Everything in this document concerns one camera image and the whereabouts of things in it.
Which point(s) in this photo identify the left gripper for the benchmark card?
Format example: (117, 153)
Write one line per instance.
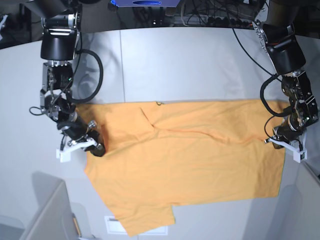
(284, 133)

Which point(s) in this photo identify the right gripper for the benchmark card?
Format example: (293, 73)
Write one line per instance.
(78, 131)

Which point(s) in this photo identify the yellow T-shirt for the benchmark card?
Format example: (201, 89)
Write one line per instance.
(180, 154)

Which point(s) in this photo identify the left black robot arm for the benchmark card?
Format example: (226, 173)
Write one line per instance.
(279, 36)

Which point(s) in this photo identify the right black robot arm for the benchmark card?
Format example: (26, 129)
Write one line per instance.
(61, 43)

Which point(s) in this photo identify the grey left partition panel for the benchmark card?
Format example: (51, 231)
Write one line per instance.
(53, 219)

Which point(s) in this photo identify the grey partition panel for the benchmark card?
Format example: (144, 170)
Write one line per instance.
(297, 212)
(53, 219)

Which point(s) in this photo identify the grey right partition panel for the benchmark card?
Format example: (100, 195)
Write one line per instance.
(297, 212)

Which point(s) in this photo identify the black power strip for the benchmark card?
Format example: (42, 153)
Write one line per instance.
(219, 22)

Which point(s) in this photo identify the blue purple box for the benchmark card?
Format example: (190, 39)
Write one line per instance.
(145, 3)

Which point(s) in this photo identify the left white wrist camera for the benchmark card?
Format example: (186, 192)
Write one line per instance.
(298, 155)

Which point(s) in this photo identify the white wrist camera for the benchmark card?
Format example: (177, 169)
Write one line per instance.
(298, 155)
(64, 155)

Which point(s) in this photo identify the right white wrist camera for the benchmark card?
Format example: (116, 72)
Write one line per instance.
(64, 155)

